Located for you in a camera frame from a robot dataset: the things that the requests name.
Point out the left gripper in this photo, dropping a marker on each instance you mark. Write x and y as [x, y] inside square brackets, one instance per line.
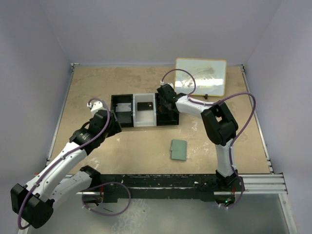
[114, 127]

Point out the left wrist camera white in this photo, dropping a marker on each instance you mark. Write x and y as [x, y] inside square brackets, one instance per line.
[95, 107]

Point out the green card holder wallet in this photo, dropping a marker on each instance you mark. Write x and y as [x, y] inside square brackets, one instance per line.
[178, 150]

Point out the white board wooden frame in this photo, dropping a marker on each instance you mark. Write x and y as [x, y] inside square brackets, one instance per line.
[200, 77]

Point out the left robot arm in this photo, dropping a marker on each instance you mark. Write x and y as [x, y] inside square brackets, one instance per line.
[35, 202]

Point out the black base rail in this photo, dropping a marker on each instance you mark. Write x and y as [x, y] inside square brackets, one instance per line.
[204, 187]

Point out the silver VIP card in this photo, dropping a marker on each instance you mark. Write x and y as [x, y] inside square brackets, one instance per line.
[123, 107]

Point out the aluminium frame rail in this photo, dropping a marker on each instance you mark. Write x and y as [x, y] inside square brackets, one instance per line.
[264, 184]

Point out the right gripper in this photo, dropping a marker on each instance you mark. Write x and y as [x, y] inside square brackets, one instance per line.
[166, 110]

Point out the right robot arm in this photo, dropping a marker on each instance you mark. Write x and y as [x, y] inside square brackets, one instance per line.
[220, 127]

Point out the black white sorting tray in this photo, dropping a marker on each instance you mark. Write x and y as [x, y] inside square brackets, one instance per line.
[151, 118]

